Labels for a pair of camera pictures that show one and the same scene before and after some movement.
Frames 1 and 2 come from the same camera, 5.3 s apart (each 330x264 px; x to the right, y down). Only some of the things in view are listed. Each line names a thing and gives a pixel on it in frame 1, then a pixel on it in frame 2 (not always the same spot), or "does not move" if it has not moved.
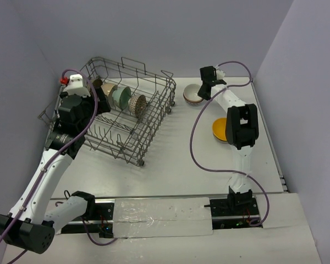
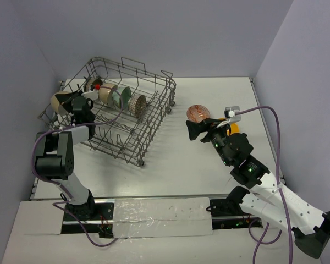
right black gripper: [203, 95] to [194, 129]
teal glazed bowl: [121, 97] does not move
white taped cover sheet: [149, 217] does not move
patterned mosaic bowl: [137, 105] does not move
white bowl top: [191, 93] to [58, 108]
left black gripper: [102, 100] to [71, 99]
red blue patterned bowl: [193, 103] to [197, 113]
